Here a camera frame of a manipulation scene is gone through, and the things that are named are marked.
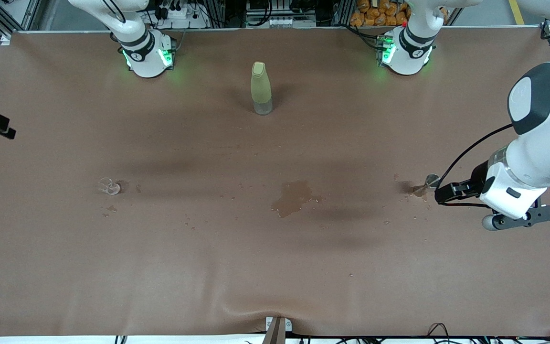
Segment small metal shaker cup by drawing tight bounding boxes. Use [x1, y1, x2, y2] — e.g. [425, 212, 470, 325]
[412, 173, 441, 196]

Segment clear glass measuring cup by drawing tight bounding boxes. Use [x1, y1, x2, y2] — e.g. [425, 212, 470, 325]
[97, 177, 122, 196]

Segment brown table mat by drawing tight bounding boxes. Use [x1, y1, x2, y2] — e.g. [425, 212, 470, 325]
[0, 26, 550, 337]

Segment orange packaged snacks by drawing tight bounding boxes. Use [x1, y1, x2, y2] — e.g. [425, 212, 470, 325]
[350, 0, 412, 27]

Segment white power strip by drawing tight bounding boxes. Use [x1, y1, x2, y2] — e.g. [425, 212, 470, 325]
[158, 0, 209, 29]

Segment yellow-green frosted bottle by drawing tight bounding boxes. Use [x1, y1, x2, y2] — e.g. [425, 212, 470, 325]
[250, 61, 274, 116]

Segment brown slanted bar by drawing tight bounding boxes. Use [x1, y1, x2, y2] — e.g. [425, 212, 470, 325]
[262, 318, 286, 344]

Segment grey control box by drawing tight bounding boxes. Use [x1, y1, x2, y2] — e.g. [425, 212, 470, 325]
[245, 0, 317, 28]

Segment white table edge bracket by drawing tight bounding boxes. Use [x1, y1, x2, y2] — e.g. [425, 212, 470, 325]
[265, 316, 293, 333]

